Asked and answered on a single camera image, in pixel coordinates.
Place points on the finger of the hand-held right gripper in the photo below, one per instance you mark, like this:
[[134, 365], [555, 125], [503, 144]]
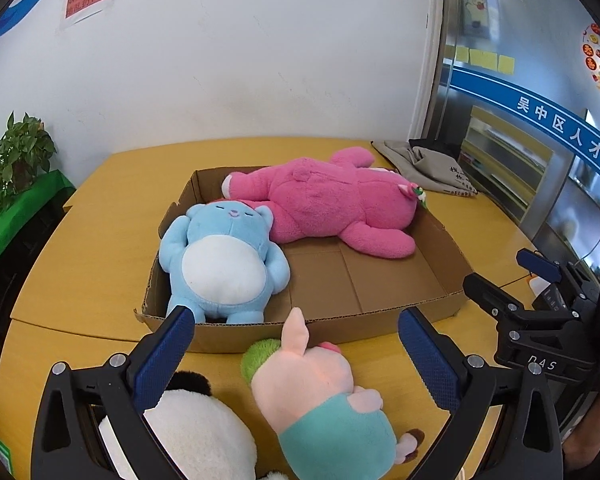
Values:
[[540, 265], [492, 297]]

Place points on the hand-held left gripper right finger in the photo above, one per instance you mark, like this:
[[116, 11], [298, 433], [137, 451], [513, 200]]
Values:
[[430, 360]]

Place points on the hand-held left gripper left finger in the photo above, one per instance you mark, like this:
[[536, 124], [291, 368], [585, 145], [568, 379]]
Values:
[[162, 360]]

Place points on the white panda plush toy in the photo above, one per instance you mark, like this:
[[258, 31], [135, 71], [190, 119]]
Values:
[[200, 435]]

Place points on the brown cardboard box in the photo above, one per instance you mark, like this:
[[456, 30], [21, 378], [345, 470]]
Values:
[[360, 280]]

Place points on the pink pig plush toy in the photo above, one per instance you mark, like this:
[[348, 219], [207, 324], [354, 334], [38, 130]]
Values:
[[320, 375]]

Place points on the blue bear plush toy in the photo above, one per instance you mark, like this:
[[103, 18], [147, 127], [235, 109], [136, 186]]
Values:
[[220, 265]]

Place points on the pink bear plush toy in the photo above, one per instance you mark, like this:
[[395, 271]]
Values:
[[320, 200]]

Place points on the person's right forearm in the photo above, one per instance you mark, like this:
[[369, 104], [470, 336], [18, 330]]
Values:
[[582, 440]]

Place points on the wooden desktop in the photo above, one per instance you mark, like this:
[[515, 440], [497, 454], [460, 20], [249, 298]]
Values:
[[80, 260]]

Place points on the small white device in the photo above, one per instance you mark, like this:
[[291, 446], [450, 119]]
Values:
[[536, 287]]

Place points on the grey cloth bag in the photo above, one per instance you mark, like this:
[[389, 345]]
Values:
[[430, 167]]

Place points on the blue banner sticker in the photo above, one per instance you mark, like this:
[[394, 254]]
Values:
[[530, 105]]

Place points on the yellow sticky note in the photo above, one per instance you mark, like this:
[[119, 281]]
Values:
[[462, 53], [483, 57], [506, 63]]

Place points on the green potted plant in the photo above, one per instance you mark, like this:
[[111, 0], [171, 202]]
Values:
[[20, 150]]

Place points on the cartoon poster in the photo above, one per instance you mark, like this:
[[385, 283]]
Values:
[[480, 7]]

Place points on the glass partition with metal frame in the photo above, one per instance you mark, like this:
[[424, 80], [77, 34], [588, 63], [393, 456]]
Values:
[[545, 185]]

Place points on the red wall sign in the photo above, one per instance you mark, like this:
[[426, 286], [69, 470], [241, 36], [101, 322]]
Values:
[[86, 2]]

